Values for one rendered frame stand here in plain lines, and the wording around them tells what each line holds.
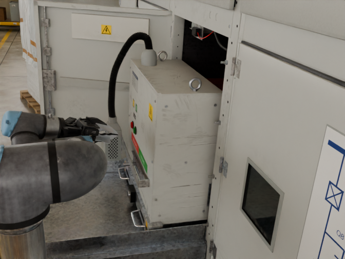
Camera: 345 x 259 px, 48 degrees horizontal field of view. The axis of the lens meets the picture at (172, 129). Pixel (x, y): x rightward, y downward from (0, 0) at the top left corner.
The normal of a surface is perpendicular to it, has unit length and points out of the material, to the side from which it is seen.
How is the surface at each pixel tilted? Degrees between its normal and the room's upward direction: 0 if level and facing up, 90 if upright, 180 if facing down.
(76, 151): 32
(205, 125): 90
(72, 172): 68
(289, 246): 90
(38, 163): 44
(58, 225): 0
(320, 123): 90
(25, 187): 83
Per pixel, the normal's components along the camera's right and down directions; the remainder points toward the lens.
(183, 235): 0.26, 0.37
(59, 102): -0.11, 0.37
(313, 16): -0.96, 0.04
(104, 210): 0.07, -0.93
